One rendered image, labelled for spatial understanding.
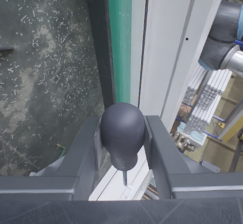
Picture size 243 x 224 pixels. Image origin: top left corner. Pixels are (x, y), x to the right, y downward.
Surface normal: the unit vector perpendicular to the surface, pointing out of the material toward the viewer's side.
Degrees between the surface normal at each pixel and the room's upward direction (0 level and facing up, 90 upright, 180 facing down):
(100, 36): 90
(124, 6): 0
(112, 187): 90
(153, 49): 90
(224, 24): 90
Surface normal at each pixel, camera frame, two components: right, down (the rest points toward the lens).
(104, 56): -0.57, 0.65
